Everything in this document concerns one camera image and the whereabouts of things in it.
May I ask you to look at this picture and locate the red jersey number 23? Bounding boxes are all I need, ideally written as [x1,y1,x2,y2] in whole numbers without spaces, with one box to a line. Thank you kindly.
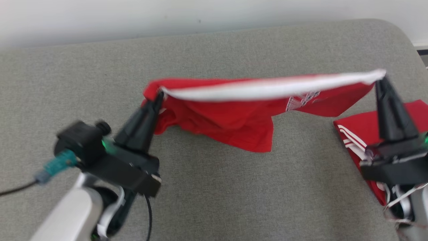
[142,69,387,153]

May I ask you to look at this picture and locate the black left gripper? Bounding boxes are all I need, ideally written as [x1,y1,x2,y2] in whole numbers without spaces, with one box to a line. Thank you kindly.
[84,91,165,198]

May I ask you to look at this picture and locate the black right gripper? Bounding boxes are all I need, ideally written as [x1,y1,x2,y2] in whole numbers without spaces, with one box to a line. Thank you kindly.
[359,76,428,187]

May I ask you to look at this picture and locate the left camera cable teal plug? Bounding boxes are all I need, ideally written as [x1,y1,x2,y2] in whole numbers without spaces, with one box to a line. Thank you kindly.
[0,149,80,197]

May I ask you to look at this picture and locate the red shorts white stripes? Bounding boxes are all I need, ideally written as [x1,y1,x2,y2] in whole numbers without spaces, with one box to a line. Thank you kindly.
[333,99,428,207]

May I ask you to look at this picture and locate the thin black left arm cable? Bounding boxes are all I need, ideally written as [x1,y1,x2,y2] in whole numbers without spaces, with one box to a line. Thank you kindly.
[143,195,153,241]

